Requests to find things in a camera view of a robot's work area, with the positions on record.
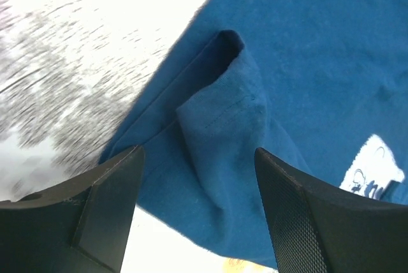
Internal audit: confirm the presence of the floral table cloth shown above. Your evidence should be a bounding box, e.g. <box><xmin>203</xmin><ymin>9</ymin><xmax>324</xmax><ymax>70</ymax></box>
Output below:
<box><xmin>0</xmin><ymin>0</ymin><xmax>278</xmax><ymax>273</ymax></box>

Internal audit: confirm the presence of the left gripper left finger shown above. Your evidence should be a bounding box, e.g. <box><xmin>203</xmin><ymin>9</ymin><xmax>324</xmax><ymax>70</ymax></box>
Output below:
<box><xmin>1</xmin><ymin>146</ymin><xmax>145</xmax><ymax>272</ymax></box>

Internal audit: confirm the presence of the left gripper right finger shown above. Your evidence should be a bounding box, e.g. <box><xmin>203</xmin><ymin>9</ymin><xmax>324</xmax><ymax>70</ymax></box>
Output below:
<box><xmin>254</xmin><ymin>148</ymin><xmax>407</xmax><ymax>272</ymax></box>

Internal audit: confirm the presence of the dark blue t shirt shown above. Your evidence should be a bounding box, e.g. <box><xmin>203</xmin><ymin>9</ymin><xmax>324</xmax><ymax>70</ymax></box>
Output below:
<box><xmin>101</xmin><ymin>0</ymin><xmax>407</xmax><ymax>267</ymax></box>

